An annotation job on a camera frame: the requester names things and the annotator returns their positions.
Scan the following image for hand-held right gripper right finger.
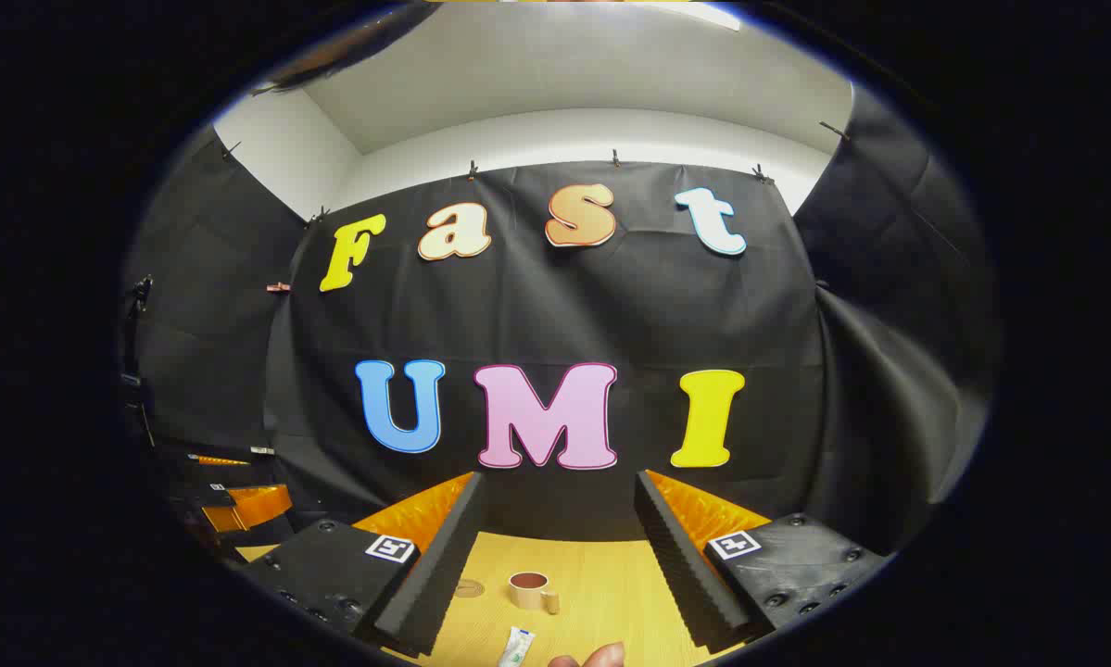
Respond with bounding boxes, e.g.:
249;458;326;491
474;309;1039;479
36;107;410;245
634;470;891;652

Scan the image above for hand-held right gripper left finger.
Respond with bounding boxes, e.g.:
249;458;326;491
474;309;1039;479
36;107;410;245
238;472;486;659

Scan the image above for beige cup with handle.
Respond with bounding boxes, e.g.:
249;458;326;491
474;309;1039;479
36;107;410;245
507;572;561;615

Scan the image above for white toothpaste tube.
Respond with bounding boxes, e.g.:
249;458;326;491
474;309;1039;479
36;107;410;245
498;626;537;667

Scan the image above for wooden desktop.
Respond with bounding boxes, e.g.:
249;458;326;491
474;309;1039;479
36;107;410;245
235;530;769;667

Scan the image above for black backdrop cloth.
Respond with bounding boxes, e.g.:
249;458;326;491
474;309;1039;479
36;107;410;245
120;88;996;557

